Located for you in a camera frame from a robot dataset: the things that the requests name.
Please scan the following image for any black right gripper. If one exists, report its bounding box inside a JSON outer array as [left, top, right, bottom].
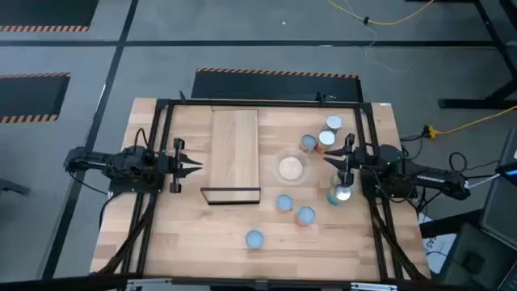
[[323, 133, 365, 188]]

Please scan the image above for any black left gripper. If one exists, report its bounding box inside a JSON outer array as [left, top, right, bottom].
[[159, 137, 204, 194]]

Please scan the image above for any tall pineapple can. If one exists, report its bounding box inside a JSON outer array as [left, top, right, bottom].
[[313, 129, 337, 155]]

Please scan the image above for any short mandarin oranges can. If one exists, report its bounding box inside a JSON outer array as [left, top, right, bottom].
[[298, 133, 318, 153]]

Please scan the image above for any tall peaches can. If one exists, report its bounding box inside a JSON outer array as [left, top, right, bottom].
[[325, 114, 344, 134]]

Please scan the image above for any tall teal and yellow can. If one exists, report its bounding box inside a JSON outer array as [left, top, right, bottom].
[[326, 183, 353, 207]]

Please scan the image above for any mixed fruit can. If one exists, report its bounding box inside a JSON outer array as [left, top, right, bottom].
[[294, 205, 317, 228]]

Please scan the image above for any short yellow pink-dotted can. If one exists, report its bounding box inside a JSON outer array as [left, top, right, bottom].
[[275, 193, 294, 214]]

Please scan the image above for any short green can orange fruit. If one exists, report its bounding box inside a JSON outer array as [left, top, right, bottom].
[[245, 229, 266, 251]]

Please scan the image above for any clear plastic bowl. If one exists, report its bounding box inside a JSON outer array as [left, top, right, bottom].
[[272, 147, 312, 187]]

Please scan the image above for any beige grain heap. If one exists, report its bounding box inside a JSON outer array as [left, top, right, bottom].
[[277, 155, 305, 182]]

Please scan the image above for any black floor mat striped edge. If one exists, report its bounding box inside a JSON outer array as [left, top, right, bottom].
[[0, 71, 72, 124], [0, 0, 100, 33], [191, 66, 364, 103]]

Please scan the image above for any black metal floor beam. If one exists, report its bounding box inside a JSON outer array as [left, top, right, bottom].
[[418, 209, 484, 239]]

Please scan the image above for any white paper sheet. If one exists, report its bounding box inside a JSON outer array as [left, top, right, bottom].
[[418, 212, 457, 276]]

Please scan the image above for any black crossbar with silver brackets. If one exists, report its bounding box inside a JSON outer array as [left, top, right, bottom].
[[0, 273, 517, 291]]

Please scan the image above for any dark grey equipment case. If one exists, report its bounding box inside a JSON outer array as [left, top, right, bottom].
[[438, 222, 517, 291]]

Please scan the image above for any laptop with blue screen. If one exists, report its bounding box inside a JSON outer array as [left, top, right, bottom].
[[495, 160, 517, 181]]

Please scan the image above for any grey stand foot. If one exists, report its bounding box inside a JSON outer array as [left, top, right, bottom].
[[0, 177, 32, 198]]

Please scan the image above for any black aluminium table frame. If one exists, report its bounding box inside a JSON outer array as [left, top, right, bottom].
[[95, 91, 431, 282]]

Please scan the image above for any thin white floor cable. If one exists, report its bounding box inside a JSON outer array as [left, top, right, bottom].
[[342, 0, 414, 74]]

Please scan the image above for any black desk leg frame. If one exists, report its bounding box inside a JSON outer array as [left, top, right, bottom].
[[406, 0, 517, 110]]

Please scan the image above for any yellow floor cable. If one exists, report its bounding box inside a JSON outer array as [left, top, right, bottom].
[[326, 0, 436, 27]]

